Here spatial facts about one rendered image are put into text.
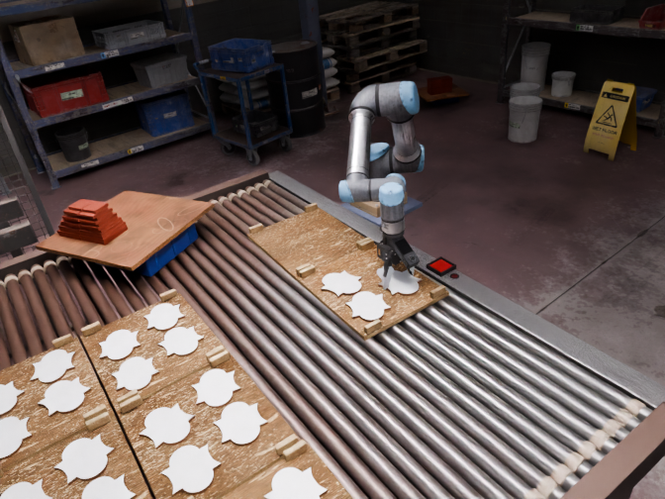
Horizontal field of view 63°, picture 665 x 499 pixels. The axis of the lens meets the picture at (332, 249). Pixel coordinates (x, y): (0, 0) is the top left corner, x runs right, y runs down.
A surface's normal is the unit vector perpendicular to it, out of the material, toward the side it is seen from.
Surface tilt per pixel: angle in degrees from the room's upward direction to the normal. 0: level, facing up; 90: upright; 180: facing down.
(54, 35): 94
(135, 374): 0
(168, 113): 90
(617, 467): 0
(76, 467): 0
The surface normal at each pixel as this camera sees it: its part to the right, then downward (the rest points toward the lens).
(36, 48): 0.78, 0.17
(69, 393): -0.10, -0.84
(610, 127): -0.82, 0.16
